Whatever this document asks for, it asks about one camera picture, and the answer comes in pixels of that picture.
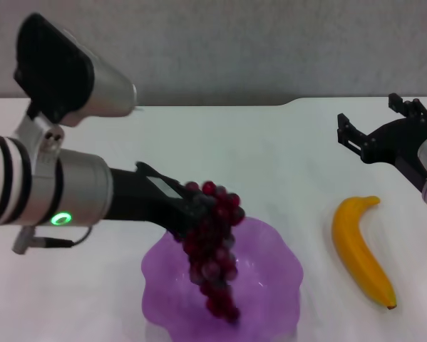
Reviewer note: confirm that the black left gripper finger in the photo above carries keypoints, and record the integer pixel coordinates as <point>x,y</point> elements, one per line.
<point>197,203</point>
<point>181,229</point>

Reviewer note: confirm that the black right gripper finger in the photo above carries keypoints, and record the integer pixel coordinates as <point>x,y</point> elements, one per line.
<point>350,135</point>
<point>416,112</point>

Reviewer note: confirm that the purple translucent wavy bowl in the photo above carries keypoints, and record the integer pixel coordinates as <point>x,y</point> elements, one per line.
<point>270,270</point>

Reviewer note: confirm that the yellow banana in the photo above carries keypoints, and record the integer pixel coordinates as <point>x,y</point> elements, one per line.
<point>355,242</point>

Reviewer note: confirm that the dark red grape bunch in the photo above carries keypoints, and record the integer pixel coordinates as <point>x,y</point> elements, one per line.
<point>213,256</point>

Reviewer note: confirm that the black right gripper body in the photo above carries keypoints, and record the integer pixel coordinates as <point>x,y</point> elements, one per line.
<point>395,142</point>

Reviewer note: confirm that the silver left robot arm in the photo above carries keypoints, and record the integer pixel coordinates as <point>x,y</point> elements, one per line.
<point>77,185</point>

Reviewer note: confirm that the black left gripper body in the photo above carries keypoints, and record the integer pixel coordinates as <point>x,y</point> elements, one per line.
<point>145,199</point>

